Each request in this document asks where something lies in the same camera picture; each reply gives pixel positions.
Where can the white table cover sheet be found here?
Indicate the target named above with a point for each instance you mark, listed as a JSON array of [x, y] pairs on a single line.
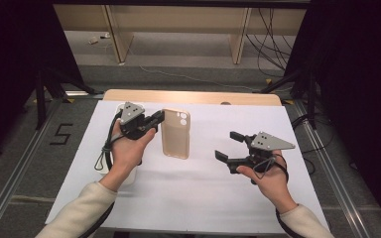
[[211, 198]]

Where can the aluminium floor rail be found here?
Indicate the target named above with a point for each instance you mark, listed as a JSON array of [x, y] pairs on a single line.
[[330, 165], [20, 165]]

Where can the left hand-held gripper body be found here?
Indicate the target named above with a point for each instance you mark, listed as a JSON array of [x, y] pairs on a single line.
[[130, 114]]

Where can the person's left hand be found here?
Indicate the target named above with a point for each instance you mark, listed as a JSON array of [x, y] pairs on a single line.
[[129, 152]]

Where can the person's right hand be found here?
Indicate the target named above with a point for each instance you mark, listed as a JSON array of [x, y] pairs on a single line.
[[274, 185]]

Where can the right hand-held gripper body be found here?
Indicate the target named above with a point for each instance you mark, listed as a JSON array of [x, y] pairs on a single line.
[[268, 142]]

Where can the black curtain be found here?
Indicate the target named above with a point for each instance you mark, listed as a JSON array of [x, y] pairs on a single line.
[[360, 82], [10, 66]]

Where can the light wooden desk frame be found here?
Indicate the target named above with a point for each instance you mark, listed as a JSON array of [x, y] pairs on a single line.
[[178, 18]]

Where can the black metal stand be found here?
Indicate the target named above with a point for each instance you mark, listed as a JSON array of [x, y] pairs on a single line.
[[312, 99], [40, 99]]

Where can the beige phone case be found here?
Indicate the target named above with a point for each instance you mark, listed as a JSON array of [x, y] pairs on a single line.
[[176, 139]]

